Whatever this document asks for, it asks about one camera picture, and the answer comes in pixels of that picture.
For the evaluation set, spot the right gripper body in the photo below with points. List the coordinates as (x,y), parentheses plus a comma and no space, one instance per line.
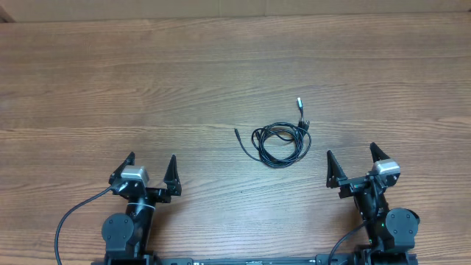
(352,186)

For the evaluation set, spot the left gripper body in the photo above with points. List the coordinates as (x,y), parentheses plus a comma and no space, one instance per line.
(158,194)

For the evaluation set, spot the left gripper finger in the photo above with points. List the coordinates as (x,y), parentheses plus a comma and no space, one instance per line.
(171,178)
(129,161)

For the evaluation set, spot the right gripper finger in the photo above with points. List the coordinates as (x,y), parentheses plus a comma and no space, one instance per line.
(335,173)
(377,153)

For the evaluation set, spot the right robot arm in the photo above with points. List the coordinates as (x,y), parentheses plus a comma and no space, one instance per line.
(391,232)

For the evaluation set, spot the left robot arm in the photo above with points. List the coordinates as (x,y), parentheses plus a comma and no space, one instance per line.
(126,234)

